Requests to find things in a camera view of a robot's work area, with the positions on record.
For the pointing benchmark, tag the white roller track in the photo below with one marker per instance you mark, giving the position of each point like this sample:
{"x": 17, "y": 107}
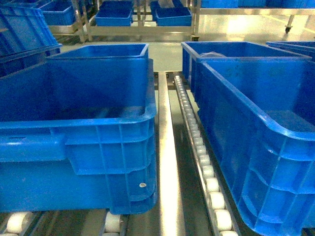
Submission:
{"x": 219, "y": 211}

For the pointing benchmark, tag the right near blue bin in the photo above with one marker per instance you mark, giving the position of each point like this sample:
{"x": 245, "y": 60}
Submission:
{"x": 257, "y": 106}

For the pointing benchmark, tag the blue plastic bin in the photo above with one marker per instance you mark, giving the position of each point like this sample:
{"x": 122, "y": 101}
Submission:
{"x": 177, "y": 16}
{"x": 115, "y": 13}

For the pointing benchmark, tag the left near blue bin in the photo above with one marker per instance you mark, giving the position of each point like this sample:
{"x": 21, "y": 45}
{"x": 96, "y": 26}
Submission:
{"x": 78, "y": 132}

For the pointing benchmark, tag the stainless steel shelf rack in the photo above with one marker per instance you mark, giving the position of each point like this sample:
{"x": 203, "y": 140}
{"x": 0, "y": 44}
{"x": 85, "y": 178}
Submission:
{"x": 86, "y": 28}

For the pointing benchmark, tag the steel divider rail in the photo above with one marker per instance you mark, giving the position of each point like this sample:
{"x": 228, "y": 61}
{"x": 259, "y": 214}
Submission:
{"x": 171, "y": 214}

